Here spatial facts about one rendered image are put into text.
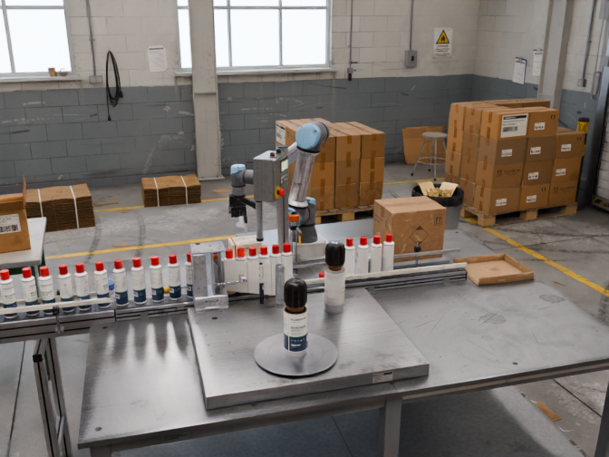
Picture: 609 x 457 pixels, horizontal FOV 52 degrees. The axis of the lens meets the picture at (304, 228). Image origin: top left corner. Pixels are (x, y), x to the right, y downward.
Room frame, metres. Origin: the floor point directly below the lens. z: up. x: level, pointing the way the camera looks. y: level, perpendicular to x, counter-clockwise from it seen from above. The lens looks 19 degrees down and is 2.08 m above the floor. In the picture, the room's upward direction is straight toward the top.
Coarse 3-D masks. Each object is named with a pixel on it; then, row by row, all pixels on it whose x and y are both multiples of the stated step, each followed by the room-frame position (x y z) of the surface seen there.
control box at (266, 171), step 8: (256, 160) 2.63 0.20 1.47; (264, 160) 2.62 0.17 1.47; (272, 160) 2.61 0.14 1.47; (256, 168) 2.63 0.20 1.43; (264, 168) 2.62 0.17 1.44; (272, 168) 2.61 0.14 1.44; (280, 168) 2.67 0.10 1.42; (256, 176) 2.63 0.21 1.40; (264, 176) 2.62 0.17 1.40; (272, 176) 2.61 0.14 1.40; (256, 184) 2.63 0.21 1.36; (264, 184) 2.62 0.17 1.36; (272, 184) 2.61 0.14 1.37; (256, 192) 2.63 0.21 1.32; (264, 192) 2.62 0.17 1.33; (272, 192) 2.61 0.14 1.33; (256, 200) 2.63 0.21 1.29; (264, 200) 2.62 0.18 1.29; (272, 200) 2.61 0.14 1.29
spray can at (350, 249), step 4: (348, 240) 2.69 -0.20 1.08; (352, 240) 2.69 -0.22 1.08; (348, 244) 2.69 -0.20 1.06; (352, 244) 2.69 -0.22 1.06; (348, 248) 2.68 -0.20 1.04; (352, 248) 2.68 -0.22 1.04; (348, 252) 2.68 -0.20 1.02; (352, 252) 2.68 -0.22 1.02; (348, 256) 2.68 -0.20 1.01; (352, 256) 2.68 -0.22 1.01; (348, 260) 2.68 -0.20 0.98; (352, 260) 2.68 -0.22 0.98; (344, 264) 2.69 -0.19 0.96; (348, 264) 2.68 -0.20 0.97; (352, 264) 2.68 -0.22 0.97; (348, 268) 2.68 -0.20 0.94; (352, 268) 2.68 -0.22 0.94; (348, 272) 2.68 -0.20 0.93; (352, 272) 2.68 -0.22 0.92; (348, 280) 2.68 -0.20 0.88; (352, 280) 2.68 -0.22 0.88
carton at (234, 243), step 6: (228, 240) 3.18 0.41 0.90; (234, 240) 3.16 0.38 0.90; (240, 240) 3.16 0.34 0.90; (246, 240) 3.16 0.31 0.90; (252, 240) 3.16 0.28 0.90; (228, 246) 3.19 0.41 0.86; (234, 246) 3.09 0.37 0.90; (240, 246) 3.10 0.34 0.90; (246, 246) 3.11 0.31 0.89; (252, 246) 3.12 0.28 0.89; (258, 246) 3.13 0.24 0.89; (234, 252) 3.09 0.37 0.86; (246, 252) 3.11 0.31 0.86; (258, 252) 3.13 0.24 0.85
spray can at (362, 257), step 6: (360, 240) 2.72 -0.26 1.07; (366, 240) 2.71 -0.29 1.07; (360, 246) 2.71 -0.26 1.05; (366, 246) 2.71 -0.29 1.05; (360, 252) 2.70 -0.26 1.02; (366, 252) 2.70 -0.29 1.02; (360, 258) 2.70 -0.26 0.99; (366, 258) 2.70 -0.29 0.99; (360, 264) 2.70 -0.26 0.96; (366, 264) 2.70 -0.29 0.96; (360, 270) 2.70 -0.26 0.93; (366, 270) 2.70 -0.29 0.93
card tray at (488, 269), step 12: (468, 264) 3.00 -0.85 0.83; (480, 264) 3.00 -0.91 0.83; (492, 264) 3.00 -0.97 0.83; (504, 264) 3.00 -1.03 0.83; (516, 264) 2.96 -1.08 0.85; (468, 276) 2.85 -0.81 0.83; (480, 276) 2.85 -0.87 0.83; (492, 276) 2.85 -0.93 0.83; (504, 276) 2.77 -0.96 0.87; (516, 276) 2.79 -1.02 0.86; (528, 276) 2.81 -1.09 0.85
